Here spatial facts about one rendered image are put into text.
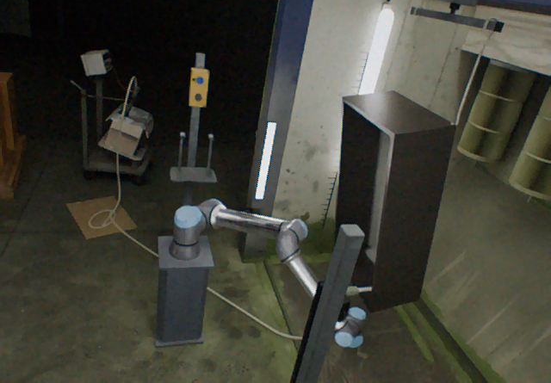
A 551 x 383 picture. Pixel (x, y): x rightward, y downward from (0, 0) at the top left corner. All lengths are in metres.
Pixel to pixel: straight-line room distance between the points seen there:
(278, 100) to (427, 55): 1.18
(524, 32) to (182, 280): 2.63
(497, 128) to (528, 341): 1.45
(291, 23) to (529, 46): 1.51
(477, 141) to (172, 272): 2.35
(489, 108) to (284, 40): 1.56
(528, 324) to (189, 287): 2.15
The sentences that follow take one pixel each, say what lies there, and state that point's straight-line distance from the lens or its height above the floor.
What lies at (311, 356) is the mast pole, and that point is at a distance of 1.30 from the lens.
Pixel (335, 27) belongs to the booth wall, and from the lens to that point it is 2.93.
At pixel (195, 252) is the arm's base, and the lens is 2.46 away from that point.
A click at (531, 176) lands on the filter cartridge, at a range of 3.01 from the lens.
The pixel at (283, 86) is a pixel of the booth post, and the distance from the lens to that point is 2.89.
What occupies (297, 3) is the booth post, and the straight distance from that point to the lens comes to 2.82.
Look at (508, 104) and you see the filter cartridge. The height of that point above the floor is 1.70.
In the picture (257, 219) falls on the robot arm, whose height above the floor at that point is 0.96.
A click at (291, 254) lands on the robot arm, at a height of 0.97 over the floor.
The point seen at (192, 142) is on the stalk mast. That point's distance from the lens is 3.12.
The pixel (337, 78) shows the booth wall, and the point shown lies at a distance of 3.02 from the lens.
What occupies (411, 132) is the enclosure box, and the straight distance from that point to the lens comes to 2.04.
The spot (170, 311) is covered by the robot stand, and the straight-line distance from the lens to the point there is 2.65.
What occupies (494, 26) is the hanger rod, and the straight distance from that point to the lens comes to 2.11.
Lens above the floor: 2.16
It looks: 26 degrees down
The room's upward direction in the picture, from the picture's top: 11 degrees clockwise
